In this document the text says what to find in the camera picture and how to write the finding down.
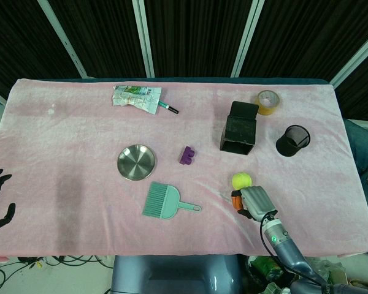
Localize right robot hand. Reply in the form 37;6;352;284
231;185;278;222

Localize yellow tennis ball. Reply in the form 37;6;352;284
231;172;253;189

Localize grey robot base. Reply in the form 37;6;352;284
110;255;245;294

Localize black open box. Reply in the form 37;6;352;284
219;100;260;156

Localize green crumpled packaging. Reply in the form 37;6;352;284
248;255;285;280

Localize black mesh pen cup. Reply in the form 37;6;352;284
275;124;312;158

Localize purple toy block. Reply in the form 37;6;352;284
179;146;196;167

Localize pink table cloth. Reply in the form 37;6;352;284
0;78;368;257

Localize teal mini dustpan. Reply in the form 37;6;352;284
142;181;202;220

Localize yellow tape roll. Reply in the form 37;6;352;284
253;89;282;116

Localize person in jeans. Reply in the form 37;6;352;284
343;118;368;191

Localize round steel plate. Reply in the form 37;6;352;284
117;144;158;182

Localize black green marker pen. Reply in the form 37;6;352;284
158;100;180;115

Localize crumpled toothpaste tube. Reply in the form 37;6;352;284
111;85;163;115

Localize black floor cables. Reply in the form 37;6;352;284
0;255;115;294

